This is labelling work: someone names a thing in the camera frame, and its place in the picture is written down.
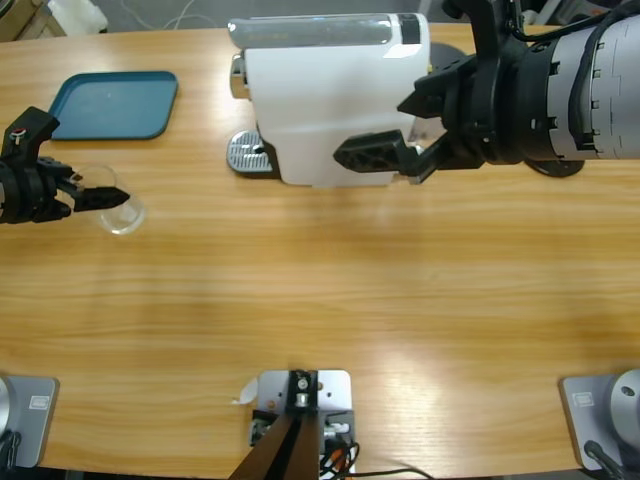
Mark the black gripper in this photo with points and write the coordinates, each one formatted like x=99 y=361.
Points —
x=505 y=110
x=30 y=192

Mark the clear drinking glass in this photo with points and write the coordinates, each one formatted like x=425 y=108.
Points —
x=125 y=220

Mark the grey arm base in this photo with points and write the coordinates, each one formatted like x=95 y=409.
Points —
x=600 y=415
x=30 y=420

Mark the white capsule coffee machine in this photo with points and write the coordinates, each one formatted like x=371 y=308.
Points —
x=320 y=100

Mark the clear water tank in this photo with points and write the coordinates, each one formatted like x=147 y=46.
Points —
x=447 y=55

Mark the teal plastic tray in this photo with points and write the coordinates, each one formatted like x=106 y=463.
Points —
x=115 y=105

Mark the black capsule holder with rods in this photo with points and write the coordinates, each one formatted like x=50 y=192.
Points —
x=555 y=169

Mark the white foam packing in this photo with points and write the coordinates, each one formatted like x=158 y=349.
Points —
x=80 y=15

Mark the brown cardboard box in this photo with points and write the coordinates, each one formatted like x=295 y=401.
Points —
x=25 y=20

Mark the white paper label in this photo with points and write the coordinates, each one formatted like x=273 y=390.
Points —
x=247 y=392

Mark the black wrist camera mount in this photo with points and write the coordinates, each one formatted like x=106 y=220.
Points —
x=482 y=25
x=30 y=127

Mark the white block with dark post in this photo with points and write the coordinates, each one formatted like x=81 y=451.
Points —
x=330 y=390

